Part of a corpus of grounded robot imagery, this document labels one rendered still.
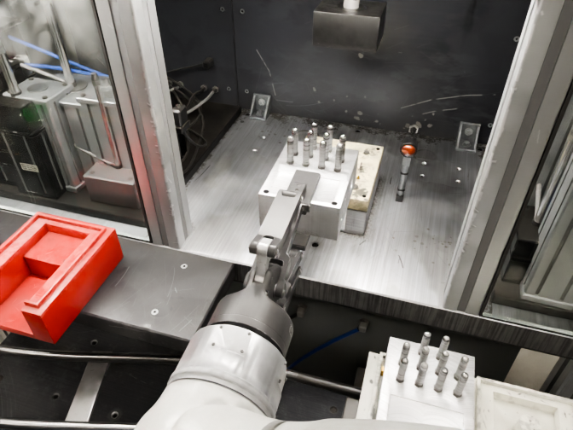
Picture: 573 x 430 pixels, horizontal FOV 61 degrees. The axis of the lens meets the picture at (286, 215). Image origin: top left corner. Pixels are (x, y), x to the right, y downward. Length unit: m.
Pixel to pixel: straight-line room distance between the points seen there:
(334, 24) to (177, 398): 0.48
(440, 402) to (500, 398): 0.11
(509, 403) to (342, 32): 0.50
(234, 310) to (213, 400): 0.09
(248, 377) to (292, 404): 0.44
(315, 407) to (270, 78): 0.62
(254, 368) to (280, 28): 0.71
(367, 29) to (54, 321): 0.52
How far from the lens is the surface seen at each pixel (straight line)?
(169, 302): 0.66
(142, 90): 0.59
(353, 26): 0.67
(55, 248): 0.72
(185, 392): 0.38
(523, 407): 0.67
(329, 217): 0.55
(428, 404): 0.57
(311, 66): 0.98
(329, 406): 0.83
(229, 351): 0.39
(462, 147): 0.98
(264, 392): 0.39
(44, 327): 0.64
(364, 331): 0.97
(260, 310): 0.43
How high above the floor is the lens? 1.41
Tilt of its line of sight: 40 degrees down
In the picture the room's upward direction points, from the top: straight up
